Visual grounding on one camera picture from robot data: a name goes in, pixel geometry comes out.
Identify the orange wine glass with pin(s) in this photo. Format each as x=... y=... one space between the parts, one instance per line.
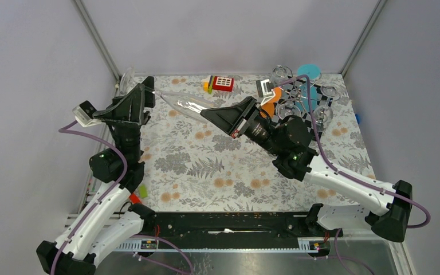
x=270 y=106

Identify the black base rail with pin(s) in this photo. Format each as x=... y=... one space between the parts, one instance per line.
x=236 y=230

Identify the black white chess board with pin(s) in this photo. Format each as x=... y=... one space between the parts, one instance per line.
x=318 y=102

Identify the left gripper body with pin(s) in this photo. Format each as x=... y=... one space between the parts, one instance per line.
x=125 y=118

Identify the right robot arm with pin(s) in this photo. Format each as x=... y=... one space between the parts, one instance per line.
x=382 y=207

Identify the clear wine glass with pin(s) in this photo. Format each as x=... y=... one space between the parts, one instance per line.
x=286 y=109
x=279 y=74
x=332 y=92

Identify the green small block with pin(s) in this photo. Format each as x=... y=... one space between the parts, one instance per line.
x=143 y=193

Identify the clear champagne flute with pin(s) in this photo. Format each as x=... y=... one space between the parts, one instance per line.
x=186 y=104

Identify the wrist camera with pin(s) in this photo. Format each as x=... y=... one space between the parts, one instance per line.
x=85 y=114
x=265 y=91

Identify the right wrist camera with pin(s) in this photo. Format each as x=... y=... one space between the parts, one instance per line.
x=265 y=91

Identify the red small block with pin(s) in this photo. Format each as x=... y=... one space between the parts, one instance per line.
x=134 y=199

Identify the chrome wine glass rack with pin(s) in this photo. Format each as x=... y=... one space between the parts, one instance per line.
x=299 y=95

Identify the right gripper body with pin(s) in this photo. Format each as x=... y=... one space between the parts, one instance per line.
x=244 y=125

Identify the colourful toy brick block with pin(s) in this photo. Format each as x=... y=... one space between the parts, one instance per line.
x=217 y=83

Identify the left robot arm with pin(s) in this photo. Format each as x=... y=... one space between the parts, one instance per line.
x=86 y=242

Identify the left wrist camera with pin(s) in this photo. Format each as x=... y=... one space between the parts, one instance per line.
x=85 y=114

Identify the teal wine glass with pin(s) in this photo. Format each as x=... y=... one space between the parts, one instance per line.
x=306 y=90

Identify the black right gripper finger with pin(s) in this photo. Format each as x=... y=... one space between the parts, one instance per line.
x=227 y=123
x=236 y=109

